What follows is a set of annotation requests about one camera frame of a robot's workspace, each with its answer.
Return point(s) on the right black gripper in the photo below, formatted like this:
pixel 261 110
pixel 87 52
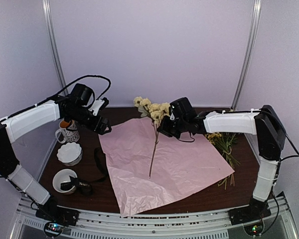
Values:
pixel 164 128

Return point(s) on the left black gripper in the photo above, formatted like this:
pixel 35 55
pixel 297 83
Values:
pixel 100 130

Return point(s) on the cream rose flower stem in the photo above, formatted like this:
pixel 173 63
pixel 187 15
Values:
pixel 156 112

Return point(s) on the purple pink wrapping paper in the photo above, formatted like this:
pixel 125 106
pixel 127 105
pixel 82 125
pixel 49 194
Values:
pixel 148 171

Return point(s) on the small yellow daisy bunch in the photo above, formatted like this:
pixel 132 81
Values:
pixel 216 140

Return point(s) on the pink rose flower stem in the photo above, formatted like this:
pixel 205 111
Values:
pixel 229 139

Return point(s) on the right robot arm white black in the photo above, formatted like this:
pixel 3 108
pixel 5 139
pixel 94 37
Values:
pixel 263 123

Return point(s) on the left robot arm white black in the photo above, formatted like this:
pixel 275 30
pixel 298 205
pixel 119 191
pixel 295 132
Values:
pixel 74 106

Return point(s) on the patterned white mug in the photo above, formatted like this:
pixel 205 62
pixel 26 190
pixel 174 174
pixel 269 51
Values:
pixel 67 132

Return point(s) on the white scalloped bowl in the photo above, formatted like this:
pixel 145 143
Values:
pixel 70 154

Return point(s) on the black printed ribbon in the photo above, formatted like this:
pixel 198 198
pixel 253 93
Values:
pixel 83 184

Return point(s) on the white round bowl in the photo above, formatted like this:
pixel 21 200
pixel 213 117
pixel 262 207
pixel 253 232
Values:
pixel 62 181

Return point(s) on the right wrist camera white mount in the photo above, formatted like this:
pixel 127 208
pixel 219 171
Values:
pixel 172 117

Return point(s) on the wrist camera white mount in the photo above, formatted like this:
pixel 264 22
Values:
pixel 172 117
pixel 98 105

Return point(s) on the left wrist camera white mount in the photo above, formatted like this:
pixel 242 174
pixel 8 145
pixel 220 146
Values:
pixel 98 105

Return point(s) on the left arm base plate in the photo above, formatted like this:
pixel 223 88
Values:
pixel 63 216

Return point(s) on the aluminium front rail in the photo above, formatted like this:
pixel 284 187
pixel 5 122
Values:
pixel 214 224

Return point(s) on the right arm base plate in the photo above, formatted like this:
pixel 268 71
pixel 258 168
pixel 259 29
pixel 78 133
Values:
pixel 246 214

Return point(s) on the left aluminium corner post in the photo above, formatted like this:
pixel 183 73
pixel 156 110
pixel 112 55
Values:
pixel 52 40

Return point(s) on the aluminium corner post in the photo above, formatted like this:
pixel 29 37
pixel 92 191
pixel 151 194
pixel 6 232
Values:
pixel 52 40
pixel 254 26

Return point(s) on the right aluminium corner post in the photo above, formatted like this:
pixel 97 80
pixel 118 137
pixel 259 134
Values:
pixel 254 26

